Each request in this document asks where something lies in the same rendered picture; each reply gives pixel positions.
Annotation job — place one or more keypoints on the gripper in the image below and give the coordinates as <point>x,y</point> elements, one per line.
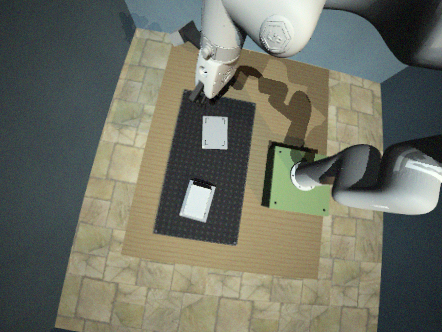
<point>219,73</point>

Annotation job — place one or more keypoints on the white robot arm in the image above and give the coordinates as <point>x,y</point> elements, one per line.
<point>409,176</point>

